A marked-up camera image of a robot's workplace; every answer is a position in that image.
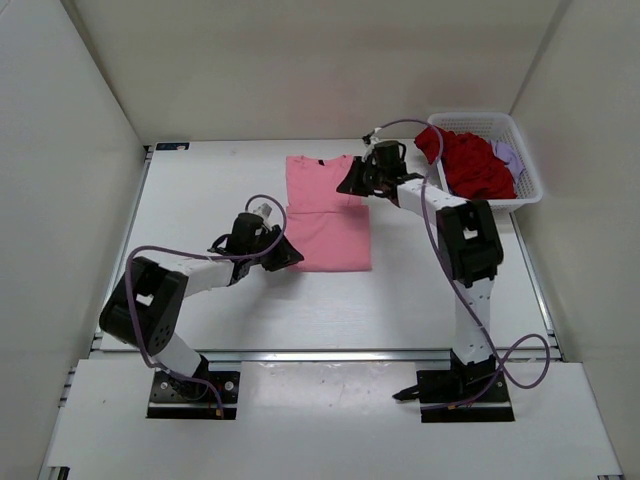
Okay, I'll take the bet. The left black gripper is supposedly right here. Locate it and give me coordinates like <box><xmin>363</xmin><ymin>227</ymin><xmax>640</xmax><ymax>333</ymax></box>
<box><xmin>247</xmin><ymin>223</ymin><xmax>304</xmax><ymax>271</ymax></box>

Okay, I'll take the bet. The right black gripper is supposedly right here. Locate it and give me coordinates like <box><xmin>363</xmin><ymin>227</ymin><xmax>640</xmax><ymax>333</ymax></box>
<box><xmin>339</xmin><ymin>157</ymin><xmax>388</xmax><ymax>198</ymax></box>

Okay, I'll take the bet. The pink t shirt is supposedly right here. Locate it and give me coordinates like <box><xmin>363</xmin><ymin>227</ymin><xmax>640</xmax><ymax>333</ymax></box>
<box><xmin>285</xmin><ymin>155</ymin><xmax>372</xmax><ymax>273</ymax></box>

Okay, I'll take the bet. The red t shirt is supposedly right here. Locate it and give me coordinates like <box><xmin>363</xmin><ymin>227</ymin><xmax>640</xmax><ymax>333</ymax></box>
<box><xmin>414</xmin><ymin>127</ymin><xmax>517</xmax><ymax>200</ymax></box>

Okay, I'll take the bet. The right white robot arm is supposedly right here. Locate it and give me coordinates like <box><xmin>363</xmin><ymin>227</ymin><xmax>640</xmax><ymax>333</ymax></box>
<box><xmin>337</xmin><ymin>137</ymin><xmax>504</xmax><ymax>400</ymax></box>

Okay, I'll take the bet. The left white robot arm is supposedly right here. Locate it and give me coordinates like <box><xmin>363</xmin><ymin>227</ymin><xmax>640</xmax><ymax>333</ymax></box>
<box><xmin>99</xmin><ymin>212</ymin><xmax>304</xmax><ymax>400</ymax></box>

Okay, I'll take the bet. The lavender t shirt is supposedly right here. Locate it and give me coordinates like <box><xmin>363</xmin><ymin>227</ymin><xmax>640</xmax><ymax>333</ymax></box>
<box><xmin>447</xmin><ymin>139</ymin><xmax>525</xmax><ymax>197</ymax></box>

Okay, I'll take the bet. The white plastic basket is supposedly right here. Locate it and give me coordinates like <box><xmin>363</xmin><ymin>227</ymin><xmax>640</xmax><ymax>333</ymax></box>
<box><xmin>428</xmin><ymin>112</ymin><xmax>543</xmax><ymax>213</ymax></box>

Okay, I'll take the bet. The blue table label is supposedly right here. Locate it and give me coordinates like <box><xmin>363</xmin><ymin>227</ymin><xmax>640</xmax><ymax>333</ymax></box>
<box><xmin>155</xmin><ymin>142</ymin><xmax>190</xmax><ymax>151</ymax></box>

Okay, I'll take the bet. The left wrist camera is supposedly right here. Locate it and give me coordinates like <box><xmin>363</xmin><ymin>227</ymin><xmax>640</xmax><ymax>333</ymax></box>
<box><xmin>251</xmin><ymin>203</ymin><xmax>273</xmax><ymax>222</ymax></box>

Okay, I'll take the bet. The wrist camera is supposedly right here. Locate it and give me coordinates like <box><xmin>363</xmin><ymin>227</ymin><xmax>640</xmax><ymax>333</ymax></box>
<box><xmin>362</xmin><ymin>127</ymin><xmax>382</xmax><ymax>148</ymax></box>
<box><xmin>251</xmin><ymin>203</ymin><xmax>273</xmax><ymax>222</ymax></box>

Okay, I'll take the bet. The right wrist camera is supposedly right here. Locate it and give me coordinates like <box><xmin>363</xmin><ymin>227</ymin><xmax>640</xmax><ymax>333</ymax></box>
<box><xmin>362</xmin><ymin>127</ymin><xmax>382</xmax><ymax>148</ymax></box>

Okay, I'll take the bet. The aluminium rail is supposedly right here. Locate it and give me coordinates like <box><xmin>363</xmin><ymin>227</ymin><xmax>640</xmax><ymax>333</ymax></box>
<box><xmin>204</xmin><ymin>349</ymin><xmax>450</xmax><ymax>363</ymax></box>

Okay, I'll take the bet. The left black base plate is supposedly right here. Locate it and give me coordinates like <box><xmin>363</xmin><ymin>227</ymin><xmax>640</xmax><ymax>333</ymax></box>
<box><xmin>146</xmin><ymin>371</ymin><xmax>241</xmax><ymax>420</ymax></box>

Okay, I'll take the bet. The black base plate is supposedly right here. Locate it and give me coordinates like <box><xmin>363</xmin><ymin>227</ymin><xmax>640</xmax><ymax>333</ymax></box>
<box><xmin>146</xmin><ymin>371</ymin><xmax>241</xmax><ymax>420</ymax></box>
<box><xmin>392</xmin><ymin>354</ymin><xmax>515</xmax><ymax>423</ymax></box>

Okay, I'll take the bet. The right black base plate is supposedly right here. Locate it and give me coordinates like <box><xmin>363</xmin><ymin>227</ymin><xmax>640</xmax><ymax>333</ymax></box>
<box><xmin>392</xmin><ymin>354</ymin><xmax>515</xmax><ymax>423</ymax></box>

